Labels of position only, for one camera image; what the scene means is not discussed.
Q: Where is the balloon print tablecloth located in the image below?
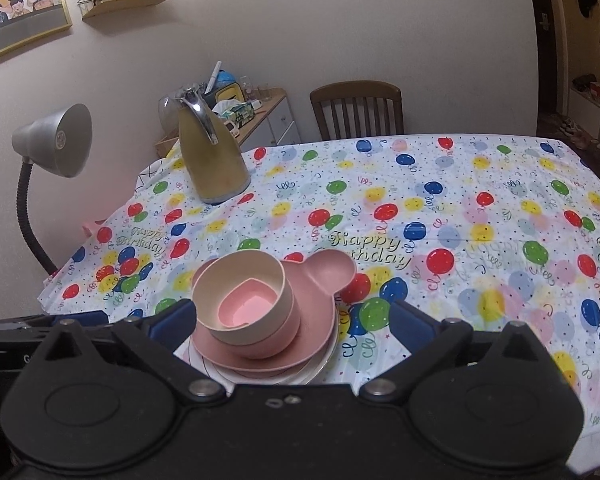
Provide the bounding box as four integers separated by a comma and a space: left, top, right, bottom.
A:
36, 133, 600, 461

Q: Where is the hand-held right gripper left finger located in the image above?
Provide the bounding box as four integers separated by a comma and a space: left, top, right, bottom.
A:
40, 299, 228, 403

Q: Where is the yellow and black bag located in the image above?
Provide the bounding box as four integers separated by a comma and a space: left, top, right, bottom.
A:
202, 82, 243, 111

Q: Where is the pink bowl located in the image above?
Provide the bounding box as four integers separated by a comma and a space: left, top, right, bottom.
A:
200, 285, 303, 360

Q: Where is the gold thermos jug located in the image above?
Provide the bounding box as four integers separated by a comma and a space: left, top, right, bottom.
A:
172, 86, 252, 205

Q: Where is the cream bowl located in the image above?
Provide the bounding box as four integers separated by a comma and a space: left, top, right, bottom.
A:
191, 251, 295, 347

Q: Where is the pink bear-shaped plate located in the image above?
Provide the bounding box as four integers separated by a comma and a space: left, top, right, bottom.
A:
190, 249, 358, 373

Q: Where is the clear glass jar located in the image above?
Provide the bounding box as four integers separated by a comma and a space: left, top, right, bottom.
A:
158, 95, 183, 133

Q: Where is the group of shoes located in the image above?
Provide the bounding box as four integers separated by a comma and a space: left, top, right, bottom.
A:
557, 117, 600, 171

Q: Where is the green tissue box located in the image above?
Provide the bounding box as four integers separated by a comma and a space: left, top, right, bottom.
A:
225, 101, 256, 123

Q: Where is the large white plate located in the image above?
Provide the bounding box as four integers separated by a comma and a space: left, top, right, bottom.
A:
172, 310, 341, 386

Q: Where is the wooden wall shelf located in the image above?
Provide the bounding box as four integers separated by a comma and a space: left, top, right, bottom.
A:
76, 0, 178, 21

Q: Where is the white checked cloth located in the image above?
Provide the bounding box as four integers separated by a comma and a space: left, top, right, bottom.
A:
134, 142, 183, 191

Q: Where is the brown wooden chair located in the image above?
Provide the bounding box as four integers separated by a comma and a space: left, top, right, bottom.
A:
310, 81, 405, 142

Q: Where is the pink heart-shaped dish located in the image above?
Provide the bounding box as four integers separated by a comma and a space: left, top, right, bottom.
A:
217, 277, 281, 328

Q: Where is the grey desk lamp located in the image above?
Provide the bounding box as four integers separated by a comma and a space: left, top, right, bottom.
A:
11, 103, 93, 276

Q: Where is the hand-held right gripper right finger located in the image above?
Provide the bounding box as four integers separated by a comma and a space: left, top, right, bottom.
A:
357, 300, 548, 403

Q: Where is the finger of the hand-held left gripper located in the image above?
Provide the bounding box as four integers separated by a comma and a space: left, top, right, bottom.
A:
15, 310, 110, 333

